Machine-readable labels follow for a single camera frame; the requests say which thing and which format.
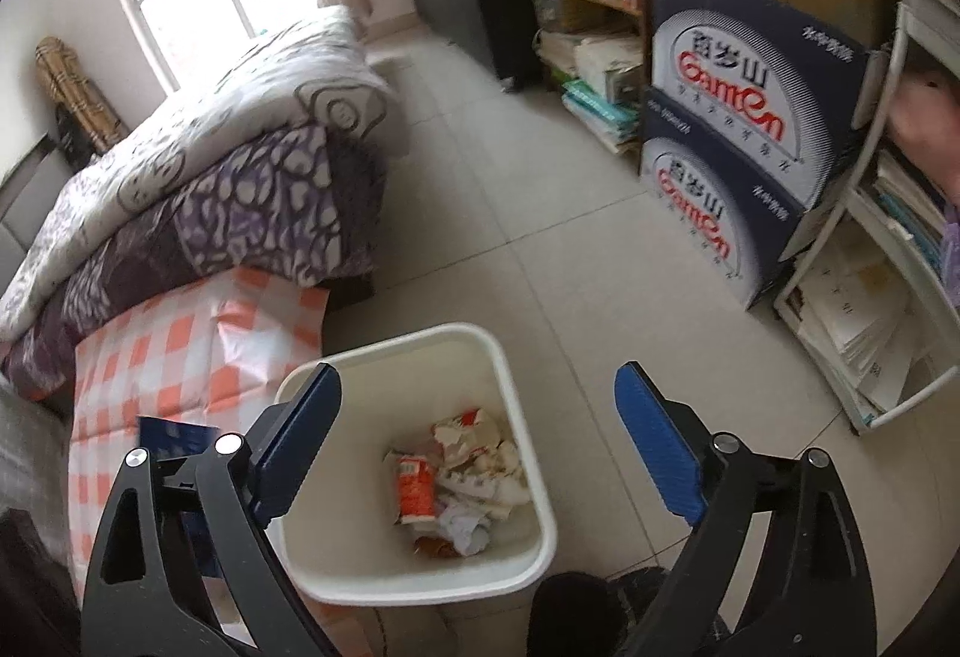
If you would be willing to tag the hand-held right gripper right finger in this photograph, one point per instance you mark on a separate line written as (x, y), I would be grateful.
(660, 447)

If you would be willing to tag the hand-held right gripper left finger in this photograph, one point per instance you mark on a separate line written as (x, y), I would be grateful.
(300, 432)

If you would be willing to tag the red snack wrapper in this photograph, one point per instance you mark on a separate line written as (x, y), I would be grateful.
(414, 488)

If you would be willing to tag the white trash bin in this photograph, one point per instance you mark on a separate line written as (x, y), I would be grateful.
(450, 372)

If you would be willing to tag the white paper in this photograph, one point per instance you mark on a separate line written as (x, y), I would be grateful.
(499, 477)

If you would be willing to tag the red and white torn package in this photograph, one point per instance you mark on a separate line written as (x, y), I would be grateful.
(465, 436)

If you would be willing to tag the orange peel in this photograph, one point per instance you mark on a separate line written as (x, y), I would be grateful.
(431, 544)

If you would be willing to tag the white tissue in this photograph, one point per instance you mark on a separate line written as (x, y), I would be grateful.
(465, 529)

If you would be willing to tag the person's black shoe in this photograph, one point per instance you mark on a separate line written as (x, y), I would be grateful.
(570, 616)
(645, 597)

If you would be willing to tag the orange checked tablecloth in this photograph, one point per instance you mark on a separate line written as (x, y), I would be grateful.
(150, 357)

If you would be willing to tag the blue printed carton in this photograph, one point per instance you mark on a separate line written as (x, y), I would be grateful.
(712, 229)
(750, 79)

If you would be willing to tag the purple patterned bedsheet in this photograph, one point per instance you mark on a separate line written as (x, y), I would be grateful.
(247, 207)

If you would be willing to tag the stack of white papers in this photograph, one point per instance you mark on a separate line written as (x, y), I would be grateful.
(855, 319)

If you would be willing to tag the white patterned quilt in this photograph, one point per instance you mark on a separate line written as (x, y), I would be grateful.
(225, 102)

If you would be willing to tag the row of thin books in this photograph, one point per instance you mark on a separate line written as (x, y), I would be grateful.
(911, 207)

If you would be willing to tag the stack of flat books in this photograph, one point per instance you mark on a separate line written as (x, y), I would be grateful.
(600, 94)

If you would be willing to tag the grey bed headboard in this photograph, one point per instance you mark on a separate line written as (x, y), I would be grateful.
(30, 192)

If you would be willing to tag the white metal rack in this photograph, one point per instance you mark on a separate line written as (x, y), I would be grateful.
(877, 109)

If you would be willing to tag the rolled bamboo mat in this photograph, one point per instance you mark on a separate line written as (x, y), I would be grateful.
(79, 94)

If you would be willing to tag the pink soft item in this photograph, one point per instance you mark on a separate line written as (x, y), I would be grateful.
(926, 117)

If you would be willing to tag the wooden bookshelf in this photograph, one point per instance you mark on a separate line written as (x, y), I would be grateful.
(637, 4)

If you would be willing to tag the black ottoman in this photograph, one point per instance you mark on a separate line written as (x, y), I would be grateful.
(487, 19)

